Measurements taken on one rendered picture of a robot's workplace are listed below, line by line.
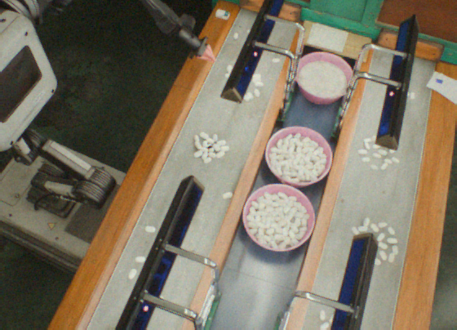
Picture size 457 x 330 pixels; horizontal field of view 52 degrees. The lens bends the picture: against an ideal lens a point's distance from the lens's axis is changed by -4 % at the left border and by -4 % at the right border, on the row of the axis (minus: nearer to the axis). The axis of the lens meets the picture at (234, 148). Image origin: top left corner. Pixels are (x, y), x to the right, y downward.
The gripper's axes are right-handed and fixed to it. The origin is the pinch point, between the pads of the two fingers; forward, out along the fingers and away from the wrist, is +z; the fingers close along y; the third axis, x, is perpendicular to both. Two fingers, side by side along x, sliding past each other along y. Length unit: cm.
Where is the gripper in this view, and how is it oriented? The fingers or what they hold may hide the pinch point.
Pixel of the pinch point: (213, 60)
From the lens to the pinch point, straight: 207.5
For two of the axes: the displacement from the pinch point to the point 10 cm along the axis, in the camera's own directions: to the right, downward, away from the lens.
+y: 3.3, -8.1, 4.8
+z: 7.1, 5.5, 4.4
